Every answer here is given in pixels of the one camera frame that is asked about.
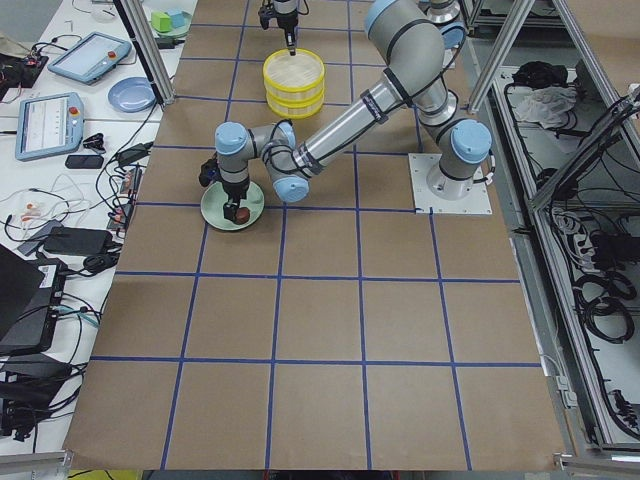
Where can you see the blue plate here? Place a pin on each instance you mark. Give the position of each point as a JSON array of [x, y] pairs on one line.
[[130, 95]]

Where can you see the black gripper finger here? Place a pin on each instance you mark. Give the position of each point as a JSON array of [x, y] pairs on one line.
[[290, 39], [229, 209]]

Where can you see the brown bun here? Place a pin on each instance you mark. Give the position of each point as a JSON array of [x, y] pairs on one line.
[[242, 215]]

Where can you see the green bowl with blocks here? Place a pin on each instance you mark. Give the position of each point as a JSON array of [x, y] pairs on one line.
[[179, 32]]

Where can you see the white crumpled cloth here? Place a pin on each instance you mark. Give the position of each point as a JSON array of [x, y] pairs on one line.
[[549, 107]]

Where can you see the light green plate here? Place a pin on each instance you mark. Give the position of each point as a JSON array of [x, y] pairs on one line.
[[211, 206]]

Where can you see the green foam cube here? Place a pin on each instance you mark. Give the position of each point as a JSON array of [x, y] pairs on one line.
[[160, 21]]

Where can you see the black laptop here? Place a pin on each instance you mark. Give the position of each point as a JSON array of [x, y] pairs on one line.
[[31, 290]]

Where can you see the black power adapter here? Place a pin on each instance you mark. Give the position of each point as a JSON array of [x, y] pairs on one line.
[[133, 154]]

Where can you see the teach pendant near post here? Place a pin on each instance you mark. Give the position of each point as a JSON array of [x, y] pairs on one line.
[[91, 58]]

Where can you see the blue foam cube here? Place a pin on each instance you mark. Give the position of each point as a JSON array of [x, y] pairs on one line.
[[176, 17]]

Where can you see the black phone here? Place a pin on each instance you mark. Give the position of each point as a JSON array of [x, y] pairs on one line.
[[84, 162]]

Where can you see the aluminium frame post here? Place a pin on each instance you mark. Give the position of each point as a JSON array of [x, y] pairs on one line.
[[139, 31]]

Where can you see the black power brick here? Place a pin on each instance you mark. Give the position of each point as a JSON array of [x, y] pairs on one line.
[[77, 241]]

